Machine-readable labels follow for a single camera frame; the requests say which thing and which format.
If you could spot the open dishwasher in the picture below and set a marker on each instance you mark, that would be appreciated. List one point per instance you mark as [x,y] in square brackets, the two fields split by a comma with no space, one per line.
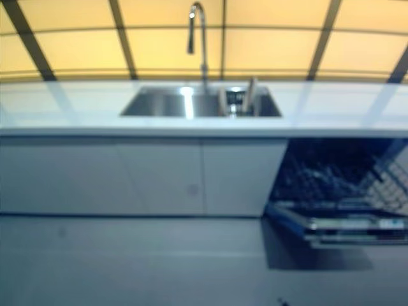
[344,191]

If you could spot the dishwasher door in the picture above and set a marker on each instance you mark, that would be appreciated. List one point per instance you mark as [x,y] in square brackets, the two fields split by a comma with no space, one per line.
[344,228]

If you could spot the white cabinet door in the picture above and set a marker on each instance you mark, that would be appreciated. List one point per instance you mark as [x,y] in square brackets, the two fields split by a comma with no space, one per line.
[239,175]
[95,175]

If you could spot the white plate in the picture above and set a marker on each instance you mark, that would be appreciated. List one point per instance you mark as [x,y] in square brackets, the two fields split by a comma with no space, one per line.
[222,100]
[249,94]

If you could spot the stainless steel kitchen sink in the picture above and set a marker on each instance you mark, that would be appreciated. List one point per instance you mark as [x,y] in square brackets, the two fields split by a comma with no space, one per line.
[165,103]

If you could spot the white counter cabinet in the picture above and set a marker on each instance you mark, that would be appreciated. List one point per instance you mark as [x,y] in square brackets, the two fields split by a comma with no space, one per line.
[143,172]

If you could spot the chrome gooseneck kitchen faucet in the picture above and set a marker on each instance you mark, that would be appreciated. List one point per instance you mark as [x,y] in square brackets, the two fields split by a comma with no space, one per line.
[203,57]

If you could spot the window with dark frame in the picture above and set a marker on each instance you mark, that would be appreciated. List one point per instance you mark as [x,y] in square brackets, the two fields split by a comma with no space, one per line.
[204,38]

